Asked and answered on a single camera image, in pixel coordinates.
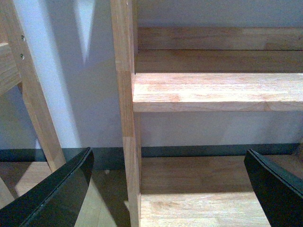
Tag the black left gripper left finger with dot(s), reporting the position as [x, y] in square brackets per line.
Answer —
[57, 200]

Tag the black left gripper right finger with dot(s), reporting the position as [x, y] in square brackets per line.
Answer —
[279, 192]

